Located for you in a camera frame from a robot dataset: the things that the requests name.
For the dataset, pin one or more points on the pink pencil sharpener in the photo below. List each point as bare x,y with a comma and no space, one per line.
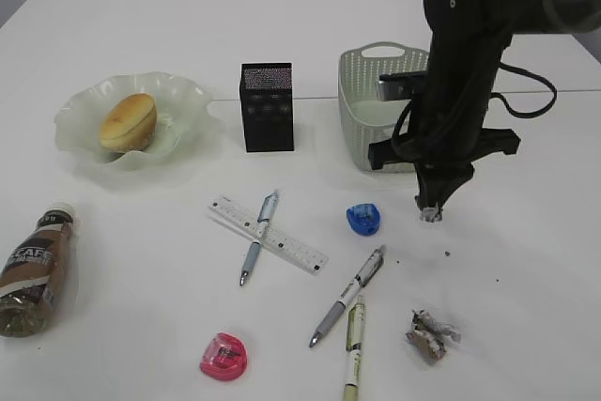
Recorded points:
225,358

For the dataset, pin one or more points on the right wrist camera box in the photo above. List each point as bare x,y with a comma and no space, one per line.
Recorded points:
401,85

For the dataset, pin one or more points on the small paper scrap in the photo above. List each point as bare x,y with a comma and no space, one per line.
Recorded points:
431,214

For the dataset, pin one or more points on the blue grey ballpoint pen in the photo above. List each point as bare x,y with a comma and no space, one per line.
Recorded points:
263,222

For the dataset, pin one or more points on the large paper scrap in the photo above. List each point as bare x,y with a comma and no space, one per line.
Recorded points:
429,335

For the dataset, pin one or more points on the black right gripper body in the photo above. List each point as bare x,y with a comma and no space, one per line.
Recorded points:
465,142

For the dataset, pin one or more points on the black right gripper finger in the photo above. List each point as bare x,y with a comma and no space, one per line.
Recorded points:
429,190
447,187

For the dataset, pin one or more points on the blue pencil sharpener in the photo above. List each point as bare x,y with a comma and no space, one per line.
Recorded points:
364,219

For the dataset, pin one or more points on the pale green plastic basket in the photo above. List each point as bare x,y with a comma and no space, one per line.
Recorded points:
365,118

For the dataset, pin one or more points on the white grey ballpoint pen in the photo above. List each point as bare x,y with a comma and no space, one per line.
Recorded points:
360,280

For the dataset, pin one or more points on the brown coffee drink bottle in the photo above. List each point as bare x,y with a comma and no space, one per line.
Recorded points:
34,274

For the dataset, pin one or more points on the black mesh pen holder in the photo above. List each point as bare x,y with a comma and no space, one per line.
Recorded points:
265,92

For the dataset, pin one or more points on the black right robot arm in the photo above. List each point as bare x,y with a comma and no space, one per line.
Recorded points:
440,131

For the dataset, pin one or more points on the wavy pale green glass plate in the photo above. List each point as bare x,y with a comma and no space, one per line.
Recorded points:
183,122

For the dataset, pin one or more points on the oval golden bread roll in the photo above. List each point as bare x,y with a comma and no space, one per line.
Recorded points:
130,126

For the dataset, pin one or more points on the green white ballpoint pen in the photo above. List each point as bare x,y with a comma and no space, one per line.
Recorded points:
355,334

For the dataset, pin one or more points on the clear plastic ruler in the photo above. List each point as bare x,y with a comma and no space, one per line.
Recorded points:
274,240

